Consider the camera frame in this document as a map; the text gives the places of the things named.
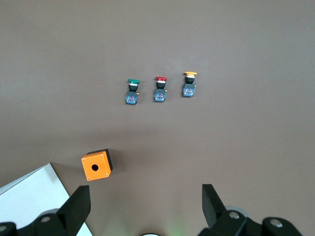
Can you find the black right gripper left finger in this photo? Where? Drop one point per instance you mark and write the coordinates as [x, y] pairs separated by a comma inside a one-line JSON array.
[[73, 211]]

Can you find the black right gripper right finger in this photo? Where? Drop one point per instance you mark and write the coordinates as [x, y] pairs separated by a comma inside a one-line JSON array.
[[214, 211]]

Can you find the yellow mushroom push button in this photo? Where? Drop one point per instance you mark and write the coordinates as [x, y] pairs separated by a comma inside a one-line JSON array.
[[189, 90]]

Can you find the white drawer cabinet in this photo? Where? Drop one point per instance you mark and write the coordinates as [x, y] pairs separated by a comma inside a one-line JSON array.
[[29, 196]]

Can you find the green mushroom push button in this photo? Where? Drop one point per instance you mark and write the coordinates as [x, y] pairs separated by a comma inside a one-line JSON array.
[[131, 97]]

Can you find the red mushroom push button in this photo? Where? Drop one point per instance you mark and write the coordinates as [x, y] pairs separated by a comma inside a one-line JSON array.
[[160, 95]]

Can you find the brown table cover mat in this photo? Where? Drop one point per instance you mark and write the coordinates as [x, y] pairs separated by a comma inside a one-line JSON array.
[[157, 37]]

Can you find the orange button enclosure box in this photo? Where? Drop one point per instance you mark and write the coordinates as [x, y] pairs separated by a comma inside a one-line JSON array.
[[98, 172]]

